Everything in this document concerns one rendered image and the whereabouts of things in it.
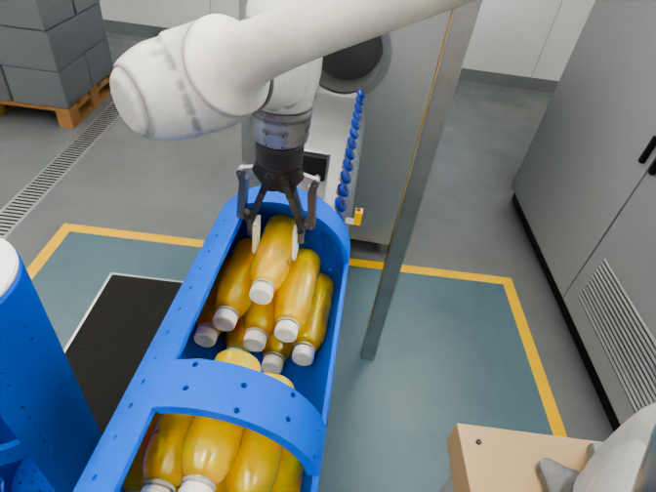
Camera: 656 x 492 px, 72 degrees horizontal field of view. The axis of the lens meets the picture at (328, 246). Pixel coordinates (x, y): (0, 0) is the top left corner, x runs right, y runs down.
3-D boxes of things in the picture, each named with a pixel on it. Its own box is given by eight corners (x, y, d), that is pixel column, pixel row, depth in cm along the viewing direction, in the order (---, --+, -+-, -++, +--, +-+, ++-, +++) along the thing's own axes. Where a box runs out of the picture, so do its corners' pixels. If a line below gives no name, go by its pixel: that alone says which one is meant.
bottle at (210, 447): (214, 365, 68) (164, 497, 54) (219, 339, 63) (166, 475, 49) (259, 378, 68) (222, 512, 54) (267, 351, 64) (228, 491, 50)
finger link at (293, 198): (282, 167, 74) (291, 165, 74) (301, 221, 81) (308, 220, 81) (277, 179, 71) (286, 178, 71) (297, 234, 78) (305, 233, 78)
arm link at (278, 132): (307, 120, 61) (304, 159, 65) (317, 95, 68) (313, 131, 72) (242, 110, 62) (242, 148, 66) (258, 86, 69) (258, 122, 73)
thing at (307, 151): (325, 195, 138) (331, 150, 128) (323, 203, 135) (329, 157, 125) (293, 190, 138) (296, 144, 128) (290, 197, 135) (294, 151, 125)
